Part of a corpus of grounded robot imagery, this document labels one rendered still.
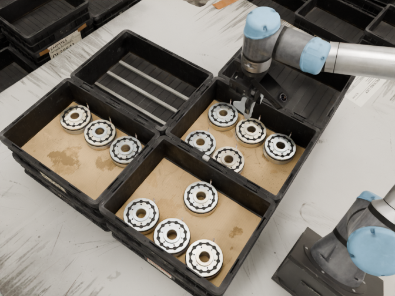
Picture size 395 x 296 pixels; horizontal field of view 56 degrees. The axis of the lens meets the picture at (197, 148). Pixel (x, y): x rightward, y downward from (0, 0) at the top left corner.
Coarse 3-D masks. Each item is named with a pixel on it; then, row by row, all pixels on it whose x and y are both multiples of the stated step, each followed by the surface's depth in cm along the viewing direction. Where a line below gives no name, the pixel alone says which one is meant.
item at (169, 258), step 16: (176, 144) 113; (144, 160) 109; (128, 176) 106; (112, 192) 104; (256, 192) 105; (272, 208) 102; (128, 224) 99; (144, 240) 97; (160, 256) 97; (240, 256) 95; (208, 288) 91; (224, 288) 91
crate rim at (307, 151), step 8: (216, 80) 128; (224, 80) 127; (208, 88) 125; (200, 96) 123; (192, 104) 121; (264, 104) 122; (184, 112) 119; (280, 112) 121; (288, 112) 121; (176, 120) 117; (296, 120) 119; (168, 128) 116; (312, 128) 118; (168, 136) 114; (176, 136) 114; (184, 144) 113; (312, 144) 114; (200, 152) 111; (304, 152) 113; (208, 160) 110; (216, 160) 110; (224, 168) 109; (296, 168) 110; (240, 176) 107; (288, 176) 108; (248, 184) 106; (256, 184) 106; (288, 184) 107; (264, 192) 105; (280, 192) 105
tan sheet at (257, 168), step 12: (204, 120) 130; (216, 132) 128; (228, 132) 128; (216, 144) 125; (228, 144) 125; (252, 156) 123; (264, 156) 123; (300, 156) 124; (252, 168) 121; (264, 168) 121; (276, 168) 121; (288, 168) 121; (252, 180) 118; (264, 180) 118; (276, 180) 118; (276, 192) 116
